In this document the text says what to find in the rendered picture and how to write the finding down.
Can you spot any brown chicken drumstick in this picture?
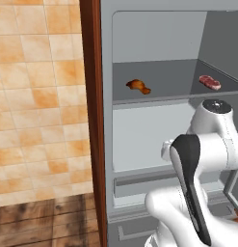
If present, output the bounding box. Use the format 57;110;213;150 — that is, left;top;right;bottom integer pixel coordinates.
125;78;152;96

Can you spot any grey fridge drawer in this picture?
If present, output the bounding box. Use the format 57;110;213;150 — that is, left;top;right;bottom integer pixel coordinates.
113;170;230;208

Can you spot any grey open fridge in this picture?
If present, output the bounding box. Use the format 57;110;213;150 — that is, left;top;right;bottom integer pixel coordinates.
99;0;238;247

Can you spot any red raw steak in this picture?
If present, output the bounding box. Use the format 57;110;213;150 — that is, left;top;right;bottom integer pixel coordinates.
198;74;222;91

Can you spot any brown wooden side panel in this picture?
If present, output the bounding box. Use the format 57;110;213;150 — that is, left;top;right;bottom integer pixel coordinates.
79;0;109;247

